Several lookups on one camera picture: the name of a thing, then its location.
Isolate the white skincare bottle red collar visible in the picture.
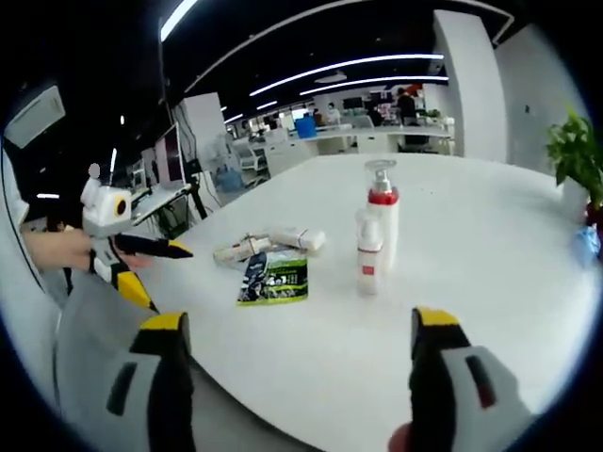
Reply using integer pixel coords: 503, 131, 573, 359
365, 158, 402, 275

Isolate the person's left hand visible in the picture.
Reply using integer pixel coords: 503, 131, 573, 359
25, 229, 153, 275

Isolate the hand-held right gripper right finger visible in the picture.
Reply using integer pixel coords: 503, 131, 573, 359
407, 306, 537, 452

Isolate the white office chair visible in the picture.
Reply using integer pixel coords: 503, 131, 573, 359
233, 140, 272, 180

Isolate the green plant in white pot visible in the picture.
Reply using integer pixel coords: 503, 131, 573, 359
545, 104, 603, 212

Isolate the white skincare tube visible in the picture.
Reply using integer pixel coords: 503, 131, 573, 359
213, 232, 275, 270

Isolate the small white skincare spray bottle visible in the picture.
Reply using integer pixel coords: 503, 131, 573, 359
354, 209, 386, 298

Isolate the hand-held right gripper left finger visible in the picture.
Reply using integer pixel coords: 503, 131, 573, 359
56, 310, 197, 452

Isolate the black tripod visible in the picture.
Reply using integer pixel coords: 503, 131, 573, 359
186, 159, 209, 221

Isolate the blue water jug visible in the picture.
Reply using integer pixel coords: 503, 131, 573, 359
217, 167, 244, 193

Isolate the blue plastic bag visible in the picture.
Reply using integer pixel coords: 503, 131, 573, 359
573, 225, 603, 269

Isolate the white ceiling air unit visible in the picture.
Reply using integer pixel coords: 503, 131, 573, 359
3, 86, 66, 148

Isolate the long ceiling light strip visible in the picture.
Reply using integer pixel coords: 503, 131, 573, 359
299, 74, 449, 97
249, 53, 445, 98

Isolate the long white counter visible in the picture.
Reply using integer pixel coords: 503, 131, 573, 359
310, 122, 456, 154

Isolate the white side desk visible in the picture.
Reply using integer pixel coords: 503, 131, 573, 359
129, 183, 194, 227

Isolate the black stand pole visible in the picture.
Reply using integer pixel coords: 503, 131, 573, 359
157, 18, 171, 107

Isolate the person's right hand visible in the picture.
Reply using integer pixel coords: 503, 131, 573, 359
388, 422, 416, 452

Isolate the bright ceiling light panel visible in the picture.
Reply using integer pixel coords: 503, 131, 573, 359
159, 0, 200, 42

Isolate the person's white shirt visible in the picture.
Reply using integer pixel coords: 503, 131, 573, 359
0, 140, 161, 425

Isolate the green black skincare sachet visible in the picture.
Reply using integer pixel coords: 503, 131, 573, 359
236, 250, 311, 308

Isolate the clear capped skincare bottle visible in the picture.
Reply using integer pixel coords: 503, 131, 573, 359
267, 226, 327, 259

